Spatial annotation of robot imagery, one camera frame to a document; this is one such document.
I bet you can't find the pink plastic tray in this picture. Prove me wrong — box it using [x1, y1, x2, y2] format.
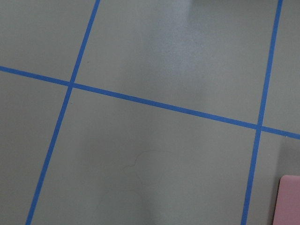
[273, 175, 300, 225]

